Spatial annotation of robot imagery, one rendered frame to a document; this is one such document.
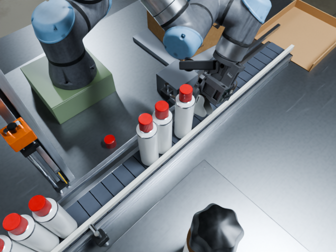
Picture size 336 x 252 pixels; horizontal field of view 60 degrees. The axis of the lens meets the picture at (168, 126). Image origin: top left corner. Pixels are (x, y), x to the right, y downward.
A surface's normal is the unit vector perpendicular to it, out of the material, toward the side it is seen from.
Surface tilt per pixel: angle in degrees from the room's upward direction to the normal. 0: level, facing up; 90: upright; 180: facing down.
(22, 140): 90
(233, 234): 18
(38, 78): 1
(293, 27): 0
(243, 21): 63
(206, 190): 0
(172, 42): 89
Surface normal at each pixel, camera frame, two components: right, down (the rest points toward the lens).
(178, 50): -0.43, 0.76
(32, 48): 0.00, -0.54
